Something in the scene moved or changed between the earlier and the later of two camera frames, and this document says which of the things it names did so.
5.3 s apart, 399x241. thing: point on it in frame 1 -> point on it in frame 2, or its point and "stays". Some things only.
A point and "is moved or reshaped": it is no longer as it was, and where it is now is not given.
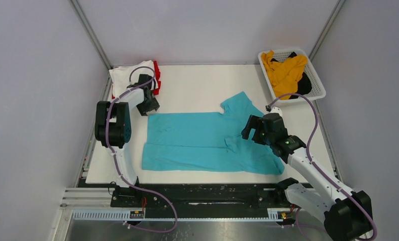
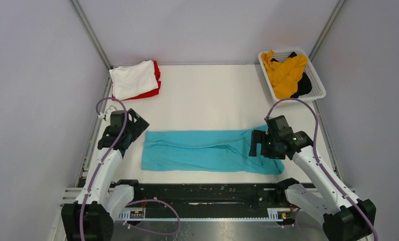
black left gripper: [153, 105] -> [139, 125]
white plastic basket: [318, 89] stays
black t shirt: [304, 86] stays
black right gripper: [256, 122] -> [259, 136]
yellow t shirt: [284, 76] stays
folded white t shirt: [122, 77] stays
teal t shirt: [207, 141] is moved or reshaped
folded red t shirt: [156, 92] stays
